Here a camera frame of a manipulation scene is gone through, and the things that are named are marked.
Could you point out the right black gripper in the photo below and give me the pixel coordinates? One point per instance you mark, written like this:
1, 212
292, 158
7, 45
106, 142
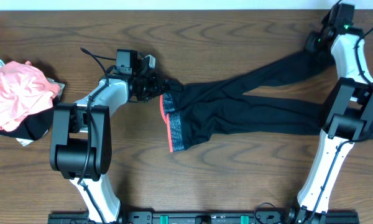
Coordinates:
310, 45

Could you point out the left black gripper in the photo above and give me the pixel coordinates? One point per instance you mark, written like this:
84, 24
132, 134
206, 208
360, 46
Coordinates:
155, 79

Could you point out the black leggings red waistband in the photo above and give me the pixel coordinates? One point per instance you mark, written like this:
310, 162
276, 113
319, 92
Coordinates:
195, 111

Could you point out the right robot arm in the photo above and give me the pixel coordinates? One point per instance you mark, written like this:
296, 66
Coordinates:
345, 119

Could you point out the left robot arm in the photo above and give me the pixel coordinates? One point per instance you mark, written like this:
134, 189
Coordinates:
81, 146

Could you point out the black folded garment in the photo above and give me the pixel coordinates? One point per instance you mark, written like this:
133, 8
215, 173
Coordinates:
34, 126

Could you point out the pink crumpled garment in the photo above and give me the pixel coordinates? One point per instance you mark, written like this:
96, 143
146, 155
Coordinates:
24, 90

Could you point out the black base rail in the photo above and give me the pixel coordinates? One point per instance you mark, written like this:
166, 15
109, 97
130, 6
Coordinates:
197, 218

